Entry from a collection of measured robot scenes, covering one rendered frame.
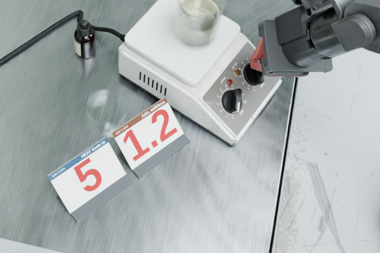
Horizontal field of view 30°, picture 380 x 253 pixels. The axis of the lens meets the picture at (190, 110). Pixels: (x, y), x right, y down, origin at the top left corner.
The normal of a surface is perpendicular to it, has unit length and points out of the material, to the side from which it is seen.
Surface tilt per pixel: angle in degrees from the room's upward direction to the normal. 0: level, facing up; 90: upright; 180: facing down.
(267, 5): 0
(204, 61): 0
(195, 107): 90
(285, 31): 71
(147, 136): 40
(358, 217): 0
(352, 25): 90
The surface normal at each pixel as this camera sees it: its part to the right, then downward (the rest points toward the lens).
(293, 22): -0.86, 0.02
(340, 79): 0.11, -0.50
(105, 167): 0.49, 0.07
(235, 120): 0.50, -0.17
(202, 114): -0.55, 0.69
